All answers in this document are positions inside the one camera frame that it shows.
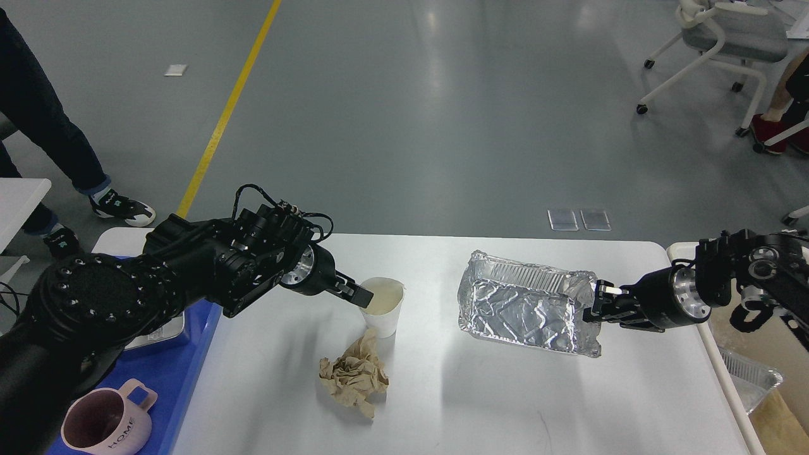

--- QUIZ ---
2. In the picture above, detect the clear floor plate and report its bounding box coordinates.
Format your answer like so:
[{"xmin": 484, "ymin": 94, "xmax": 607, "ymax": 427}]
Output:
[
  {"xmin": 547, "ymin": 209, "xmax": 579, "ymax": 231},
  {"xmin": 579, "ymin": 209, "xmax": 612, "ymax": 231}
]

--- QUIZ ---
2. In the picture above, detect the white office chair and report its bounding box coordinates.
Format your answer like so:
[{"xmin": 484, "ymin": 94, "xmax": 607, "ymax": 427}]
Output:
[{"xmin": 635, "ymin": 1, "xmax": 789, "ymax": 137}]

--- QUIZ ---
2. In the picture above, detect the white plastic bin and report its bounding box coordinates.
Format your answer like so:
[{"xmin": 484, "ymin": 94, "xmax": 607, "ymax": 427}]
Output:
[{"xmin": 698, "ymin": 281, "xmax": 807, "ymax": 454}]

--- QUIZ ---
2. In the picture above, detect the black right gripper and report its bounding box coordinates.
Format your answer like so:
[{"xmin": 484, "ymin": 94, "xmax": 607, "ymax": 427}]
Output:
[{"xmin": 583, "ymin": 264, "xmax": 711, "ymax": 333}]

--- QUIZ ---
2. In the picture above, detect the aluminium foil container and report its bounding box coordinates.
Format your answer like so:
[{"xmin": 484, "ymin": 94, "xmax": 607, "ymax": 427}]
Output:
[{"xmin": 457, "ymin": 250, "xmax": 602, "ymax": 359}]

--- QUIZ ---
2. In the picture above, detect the blue plastic tray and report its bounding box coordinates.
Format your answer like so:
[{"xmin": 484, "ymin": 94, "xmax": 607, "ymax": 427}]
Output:
[{"xmin": 44, "ymin": 255, "xmax": 223, "ymax": 455}]

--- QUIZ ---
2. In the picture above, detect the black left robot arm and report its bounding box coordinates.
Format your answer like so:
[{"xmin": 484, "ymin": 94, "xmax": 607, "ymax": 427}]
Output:
[{"xmin": 1, "ymin": 197, "xmax": 373, "ymax": 454}]

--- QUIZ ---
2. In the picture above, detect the square stainless steel tray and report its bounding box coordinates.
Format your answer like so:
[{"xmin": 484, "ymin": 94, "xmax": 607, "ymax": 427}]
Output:
[{"xmin": 125, "ymin": 313, "xmax": 190, "ymax": 354}]

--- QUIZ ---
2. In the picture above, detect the crumpled brown paper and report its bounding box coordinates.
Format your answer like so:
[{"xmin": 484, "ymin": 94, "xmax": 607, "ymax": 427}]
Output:
[{"xmin": 319, "ymin": 328, "xmax": 389, "ymax": 420}]

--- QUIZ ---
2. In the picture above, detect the clear floor plate right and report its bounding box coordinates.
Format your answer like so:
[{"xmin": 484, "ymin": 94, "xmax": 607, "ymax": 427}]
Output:
[{"xmin": 579, "ymin": 209, "xmax": 612, "ymax": 231}]

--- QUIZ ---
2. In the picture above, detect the pink HOME mug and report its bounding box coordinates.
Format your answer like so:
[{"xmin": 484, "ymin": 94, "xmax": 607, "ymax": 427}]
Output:
[{"xmin": 60, "ymin": 379, "xmax": 159, "ymax": 454}]

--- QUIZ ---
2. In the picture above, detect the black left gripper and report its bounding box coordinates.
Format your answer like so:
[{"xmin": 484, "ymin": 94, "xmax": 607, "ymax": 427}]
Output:
[{"xmin": 280, "ymin": 245, "xmax": 374, "ymax": 309}]

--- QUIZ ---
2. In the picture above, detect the white side table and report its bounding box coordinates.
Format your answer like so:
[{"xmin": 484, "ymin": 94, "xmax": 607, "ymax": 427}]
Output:
[{"xmin": 1, "ymin": 178, "xmax": 52, "ymax": 252}]

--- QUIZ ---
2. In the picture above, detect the white paper cup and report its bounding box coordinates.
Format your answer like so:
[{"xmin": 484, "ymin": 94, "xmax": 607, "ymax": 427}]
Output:
[{"xmin": 360, "ymin": 277, "xmax": 406, "ymax": 339}]

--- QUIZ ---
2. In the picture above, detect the clear floor plate left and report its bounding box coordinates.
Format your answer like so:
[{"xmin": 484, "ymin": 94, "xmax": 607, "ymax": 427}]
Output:
[{"xmin": 547, "ymin": 209, "xmax": 579, "ymax": 231}]

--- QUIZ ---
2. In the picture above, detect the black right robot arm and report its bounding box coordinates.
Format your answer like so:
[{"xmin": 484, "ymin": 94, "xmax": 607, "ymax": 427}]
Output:
[{"xmin": 583, "ymin": 229, "xmax": 808, "ymax": 346}]

